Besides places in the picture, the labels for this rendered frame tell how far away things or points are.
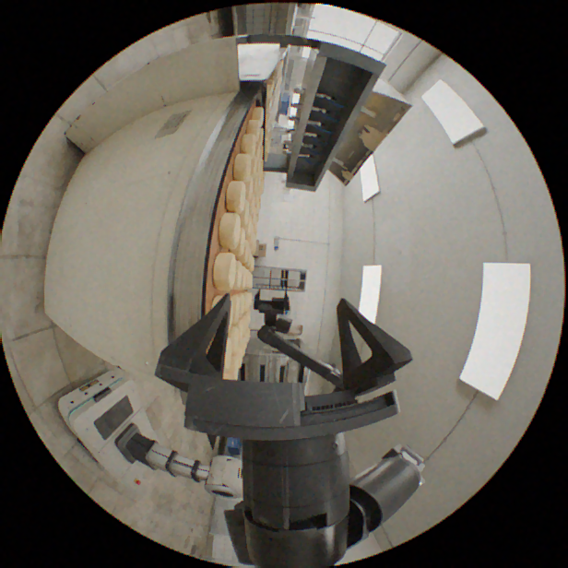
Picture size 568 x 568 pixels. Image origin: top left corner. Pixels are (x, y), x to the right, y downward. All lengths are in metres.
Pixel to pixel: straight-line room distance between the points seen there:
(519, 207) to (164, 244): 2.33
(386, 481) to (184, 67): 0.74
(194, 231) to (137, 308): 0.14
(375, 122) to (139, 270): 0.74
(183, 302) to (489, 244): 2.23
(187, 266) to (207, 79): 0.52
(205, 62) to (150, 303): 0.57
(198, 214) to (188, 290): 0.11
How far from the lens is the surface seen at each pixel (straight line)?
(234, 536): 0.19
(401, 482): 0.16
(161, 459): 0.99
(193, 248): 0.23
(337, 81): 0.64
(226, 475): 0.87
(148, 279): 0.25
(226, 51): 0.55
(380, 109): 0.67
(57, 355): 1.07
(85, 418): 0.94
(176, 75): 0.61
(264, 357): 3.66
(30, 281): 0.98
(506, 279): 2.00
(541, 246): 2.10
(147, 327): 0.26
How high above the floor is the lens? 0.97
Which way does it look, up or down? 5 degrees up
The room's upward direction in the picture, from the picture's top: 94 degrees clockwise
